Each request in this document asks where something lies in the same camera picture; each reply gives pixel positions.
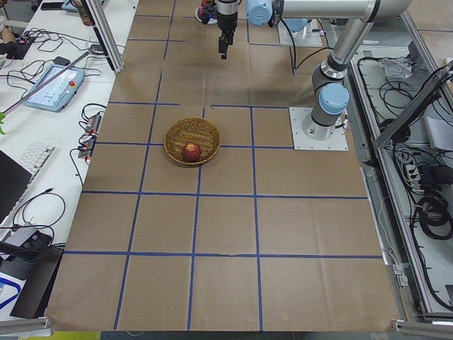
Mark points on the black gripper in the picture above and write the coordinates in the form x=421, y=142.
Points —
x=226, y=16

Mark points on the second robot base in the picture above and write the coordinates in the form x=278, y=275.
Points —
x=300, y=31

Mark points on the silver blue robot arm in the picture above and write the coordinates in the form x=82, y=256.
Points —
x=331, y=96

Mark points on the red apple on plate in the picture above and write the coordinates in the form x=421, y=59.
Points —
x=202, y=15

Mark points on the round woven wicker basket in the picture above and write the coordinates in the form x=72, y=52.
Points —
x=192, y=141

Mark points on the dark red apple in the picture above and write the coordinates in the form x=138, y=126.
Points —
x=191, y=152

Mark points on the orange black adapter box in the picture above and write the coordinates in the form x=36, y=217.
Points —
x=93, y=123

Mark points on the crumpled plastic bag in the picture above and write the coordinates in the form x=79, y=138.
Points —
x=396, y=67

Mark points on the blue teach pendant tablet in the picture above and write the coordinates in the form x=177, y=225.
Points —
x=57, y=94

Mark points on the black smartphone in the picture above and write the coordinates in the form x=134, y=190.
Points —
x=51, y=6

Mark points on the white keyboard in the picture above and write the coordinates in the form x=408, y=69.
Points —
x=35, y=157

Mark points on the black laptop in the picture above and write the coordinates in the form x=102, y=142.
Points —
x=14, y=182

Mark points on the grey usb hub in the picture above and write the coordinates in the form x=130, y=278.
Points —
x=20, y=236

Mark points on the aluminium frame post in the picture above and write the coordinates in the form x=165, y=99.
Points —
x=105, y=36

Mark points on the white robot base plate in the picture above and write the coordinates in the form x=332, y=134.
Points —
x=307, y=135

